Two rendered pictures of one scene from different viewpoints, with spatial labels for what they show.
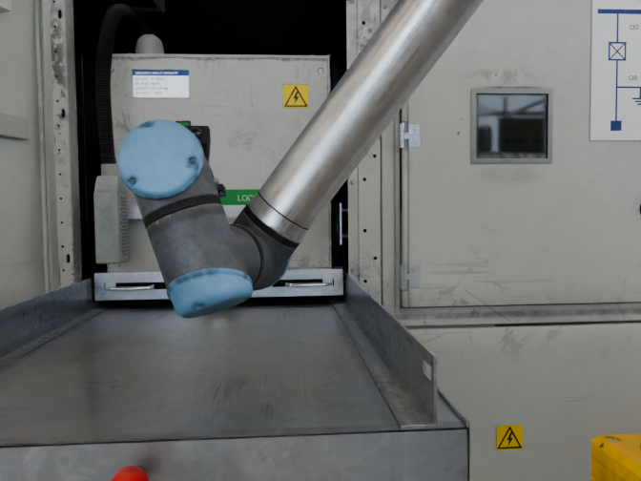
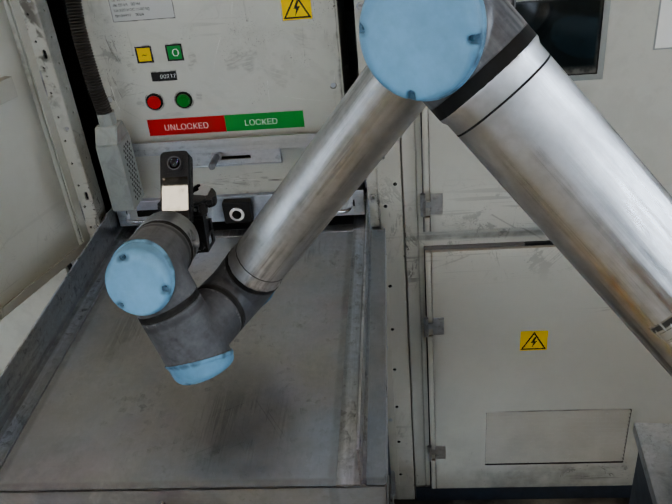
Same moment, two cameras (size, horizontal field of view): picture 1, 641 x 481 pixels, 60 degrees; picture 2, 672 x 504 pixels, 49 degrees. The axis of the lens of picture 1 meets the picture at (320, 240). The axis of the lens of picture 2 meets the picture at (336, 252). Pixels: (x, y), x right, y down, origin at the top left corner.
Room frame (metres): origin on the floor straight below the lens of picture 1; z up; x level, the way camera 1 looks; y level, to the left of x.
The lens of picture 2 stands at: (-0.14, -0.22, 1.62)
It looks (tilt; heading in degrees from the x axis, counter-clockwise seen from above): 31 degrees down; 10
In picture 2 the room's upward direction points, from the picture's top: 6 degrees counter-clockwise
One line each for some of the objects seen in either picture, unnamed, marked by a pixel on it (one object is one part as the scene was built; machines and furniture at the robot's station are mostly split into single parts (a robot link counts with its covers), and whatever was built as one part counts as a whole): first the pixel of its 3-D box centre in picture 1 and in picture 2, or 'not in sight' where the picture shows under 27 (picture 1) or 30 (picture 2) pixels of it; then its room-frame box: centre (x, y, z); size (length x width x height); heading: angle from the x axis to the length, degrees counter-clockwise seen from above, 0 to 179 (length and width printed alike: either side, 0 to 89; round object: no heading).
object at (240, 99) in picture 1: (218, 168); (219, 93); (1.21, 0.22, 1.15); 0.48 x 0.01 x 0.48; 94
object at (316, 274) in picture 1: (221, 282); (240, 203); (1.23, 0.22, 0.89); 0.54 x 0.05 x 0.06; 94
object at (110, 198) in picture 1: (112, 219); (119, 164); (1.13, 0.42, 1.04); 0.08 x 0.05 x 0.17; 4
